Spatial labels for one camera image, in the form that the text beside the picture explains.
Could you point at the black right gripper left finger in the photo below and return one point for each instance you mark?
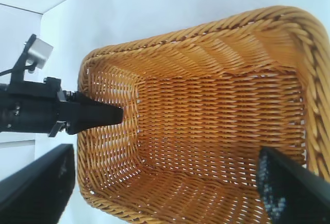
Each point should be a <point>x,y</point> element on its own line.
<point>38,185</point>

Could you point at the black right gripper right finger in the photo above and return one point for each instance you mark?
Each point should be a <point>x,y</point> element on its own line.
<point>296,190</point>

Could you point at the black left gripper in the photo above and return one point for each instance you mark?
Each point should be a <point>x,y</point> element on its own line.
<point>28,113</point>

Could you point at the woven wicker basket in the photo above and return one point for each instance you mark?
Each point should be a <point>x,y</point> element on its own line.
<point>206,105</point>

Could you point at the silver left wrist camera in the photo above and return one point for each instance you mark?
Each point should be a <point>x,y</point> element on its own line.
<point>41,51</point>

